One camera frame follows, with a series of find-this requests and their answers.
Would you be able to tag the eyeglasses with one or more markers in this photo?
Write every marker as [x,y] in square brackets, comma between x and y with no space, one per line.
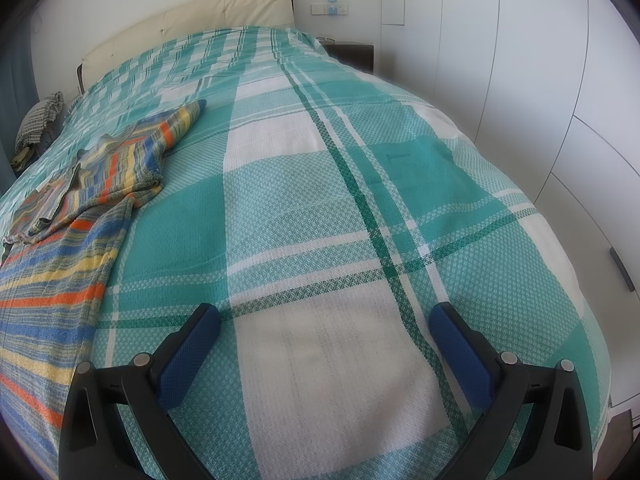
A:
[326,40]

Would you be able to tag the grey checked cloth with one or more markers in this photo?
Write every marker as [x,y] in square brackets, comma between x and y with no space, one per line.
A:
[40,120]

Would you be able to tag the dark wooden nightstand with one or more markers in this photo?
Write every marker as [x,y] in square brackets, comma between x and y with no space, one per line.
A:
[355,52]

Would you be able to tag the teal plaid bed blanket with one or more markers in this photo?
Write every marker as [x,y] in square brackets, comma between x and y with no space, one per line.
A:
[300,210]

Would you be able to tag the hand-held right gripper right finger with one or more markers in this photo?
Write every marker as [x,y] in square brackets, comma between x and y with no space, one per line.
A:
[460,350]

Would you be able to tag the white wall socket panel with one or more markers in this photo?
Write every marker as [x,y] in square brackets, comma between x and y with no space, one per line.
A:
[340,8]

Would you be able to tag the cream padded headboard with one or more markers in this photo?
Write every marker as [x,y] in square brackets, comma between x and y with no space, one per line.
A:
[200,15]

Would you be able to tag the white wardrobe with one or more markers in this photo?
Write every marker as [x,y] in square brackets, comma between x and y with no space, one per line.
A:
[525,85]

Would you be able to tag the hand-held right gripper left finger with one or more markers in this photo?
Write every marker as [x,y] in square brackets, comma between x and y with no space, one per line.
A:
[192,355]

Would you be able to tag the teal curtain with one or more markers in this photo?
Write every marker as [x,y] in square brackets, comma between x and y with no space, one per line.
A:
[15,110]

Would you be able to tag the striped knit garment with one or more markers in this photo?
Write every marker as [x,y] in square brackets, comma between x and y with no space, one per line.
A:
[125,160]

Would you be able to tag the large striped knit cloth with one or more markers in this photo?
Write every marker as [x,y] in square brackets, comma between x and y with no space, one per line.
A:
[50,285]

